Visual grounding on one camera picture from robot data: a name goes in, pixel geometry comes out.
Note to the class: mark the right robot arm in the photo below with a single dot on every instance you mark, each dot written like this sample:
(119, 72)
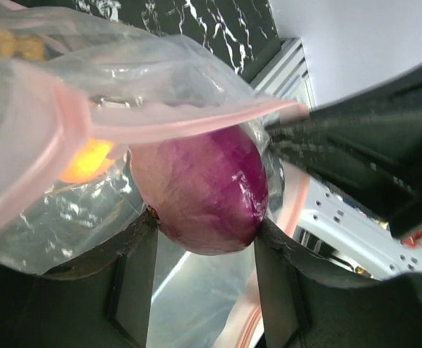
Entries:
(368, 240)

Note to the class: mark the purple fake onion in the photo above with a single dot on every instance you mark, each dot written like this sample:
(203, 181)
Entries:
(209, 193)

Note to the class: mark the orange fake fruit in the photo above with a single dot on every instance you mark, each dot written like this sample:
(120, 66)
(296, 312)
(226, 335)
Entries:
(89, 162)

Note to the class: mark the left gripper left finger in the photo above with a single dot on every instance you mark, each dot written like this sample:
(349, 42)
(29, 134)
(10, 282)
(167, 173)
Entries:
(101, 298)

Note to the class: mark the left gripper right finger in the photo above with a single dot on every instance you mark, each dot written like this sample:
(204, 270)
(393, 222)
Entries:
(308, 301)

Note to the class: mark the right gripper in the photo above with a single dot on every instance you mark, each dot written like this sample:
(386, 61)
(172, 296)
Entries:
(367, 147)

